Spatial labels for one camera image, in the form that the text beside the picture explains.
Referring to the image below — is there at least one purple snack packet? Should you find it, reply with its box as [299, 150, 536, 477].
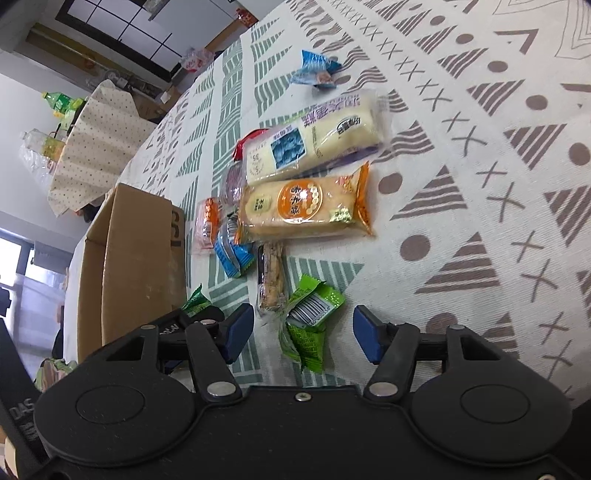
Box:
[221, 161, 247, 209]

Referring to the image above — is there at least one red and white plastic bag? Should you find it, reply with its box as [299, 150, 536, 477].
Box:
[179, 46, 214, 75]

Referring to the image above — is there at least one light blue snack packet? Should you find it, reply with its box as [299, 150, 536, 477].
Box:
[291, 50, 343, 88]

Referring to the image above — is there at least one small blue snack packet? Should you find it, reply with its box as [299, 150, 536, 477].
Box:
[213, 215, 256, 278]

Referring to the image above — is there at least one small green snack packet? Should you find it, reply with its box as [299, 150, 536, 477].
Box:
[181, 285, 214, 318]

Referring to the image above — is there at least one long white bread packet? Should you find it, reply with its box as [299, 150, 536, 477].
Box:
[244, 90, 392, 186]

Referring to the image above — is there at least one small orange snack packet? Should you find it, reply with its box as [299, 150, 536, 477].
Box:
[195, 198, 223, 253]

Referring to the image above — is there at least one clear plastic bottle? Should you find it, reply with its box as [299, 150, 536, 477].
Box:
[20, 128, 66, 163]

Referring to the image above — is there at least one large green snack packet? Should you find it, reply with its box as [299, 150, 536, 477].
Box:
[278, 274, 345, 374]

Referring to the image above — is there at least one orange rice cracker packet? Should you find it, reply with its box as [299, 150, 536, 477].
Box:
[239, 162, 373, 241]

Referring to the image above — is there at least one dark framed window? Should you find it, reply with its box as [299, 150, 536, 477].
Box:
[54, 0, 197, 80]

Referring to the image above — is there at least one colourful cloth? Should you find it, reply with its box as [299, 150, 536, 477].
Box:
[34, 359, 78, 394]

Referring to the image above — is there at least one green drink bottle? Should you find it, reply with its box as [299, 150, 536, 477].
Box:
[41, 91, 87, 118]

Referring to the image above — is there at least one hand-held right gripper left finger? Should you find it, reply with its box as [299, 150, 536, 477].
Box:
[95, 304, 256, 403]

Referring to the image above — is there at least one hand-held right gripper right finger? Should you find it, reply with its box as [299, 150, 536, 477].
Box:
[353, 305, 522, 403]

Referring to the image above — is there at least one red snack packet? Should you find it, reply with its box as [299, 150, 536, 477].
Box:
[232, 129, 271, 162]

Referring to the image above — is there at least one patterned blanket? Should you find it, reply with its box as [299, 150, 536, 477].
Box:
[62, 0, 591, 409]

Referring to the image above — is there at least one brown cardboard box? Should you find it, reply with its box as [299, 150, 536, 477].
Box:
[76, 184, 188, 363]

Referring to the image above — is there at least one brown cereal bar packet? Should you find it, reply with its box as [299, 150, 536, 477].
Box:
[255, 242, 286, 316]

